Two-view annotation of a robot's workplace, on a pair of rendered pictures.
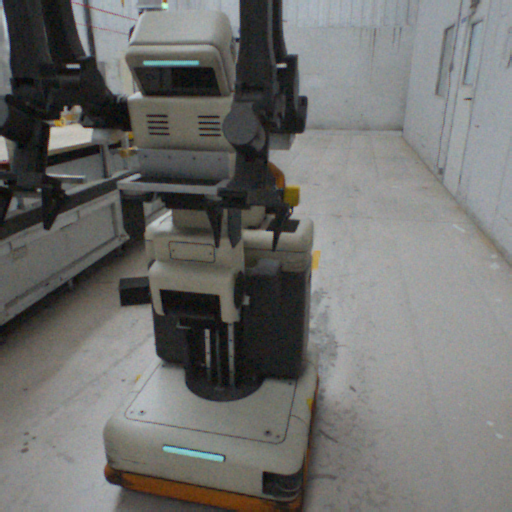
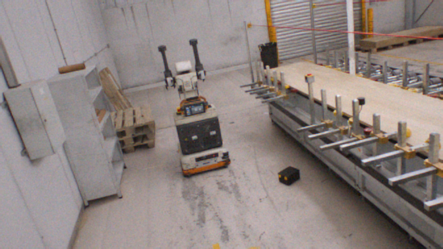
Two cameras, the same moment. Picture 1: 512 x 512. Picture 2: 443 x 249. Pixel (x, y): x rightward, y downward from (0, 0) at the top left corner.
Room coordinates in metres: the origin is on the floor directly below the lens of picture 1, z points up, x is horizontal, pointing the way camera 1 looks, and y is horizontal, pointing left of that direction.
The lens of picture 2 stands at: (5.28, -1.05, 2.00)
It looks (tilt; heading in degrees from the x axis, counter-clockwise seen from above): 20 degrees down; 159
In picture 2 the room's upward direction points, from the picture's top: 10 degrees counter-clockwise
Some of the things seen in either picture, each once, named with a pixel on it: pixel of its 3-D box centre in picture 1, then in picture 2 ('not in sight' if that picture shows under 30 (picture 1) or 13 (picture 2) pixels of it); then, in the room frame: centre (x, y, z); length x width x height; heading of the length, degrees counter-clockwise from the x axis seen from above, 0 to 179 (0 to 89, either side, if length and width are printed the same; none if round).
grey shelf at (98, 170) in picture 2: not in sight; (90, 132); (0.98, -1.18, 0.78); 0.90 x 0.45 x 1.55; 168
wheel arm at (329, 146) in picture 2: not in sight; (346, 142); (3.47, 0.62, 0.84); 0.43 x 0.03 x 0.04; 78
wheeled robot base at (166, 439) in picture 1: (225, 402); (202, 152); (1.31, 0.10, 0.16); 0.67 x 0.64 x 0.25; 167
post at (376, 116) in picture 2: not in sight; (376, 144); (3.70, 0.68, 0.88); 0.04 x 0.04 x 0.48; 78
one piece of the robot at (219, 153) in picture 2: not in sight; (206, 157); (1.63, 0.05, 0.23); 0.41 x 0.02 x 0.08; 77
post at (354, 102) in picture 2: not in sight; (356, 128); (3.46, 0.74, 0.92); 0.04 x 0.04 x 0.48; 78
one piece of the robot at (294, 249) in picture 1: (230, 285); (197, 125); (1.40, 0.08, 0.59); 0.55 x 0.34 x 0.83; 77
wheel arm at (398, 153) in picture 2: not in sight; (398, 153); (3.97, 0.57, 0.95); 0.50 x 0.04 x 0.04; 78
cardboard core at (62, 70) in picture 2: not in sight; (72, 68); (0.87, -1.17, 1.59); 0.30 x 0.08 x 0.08; 78
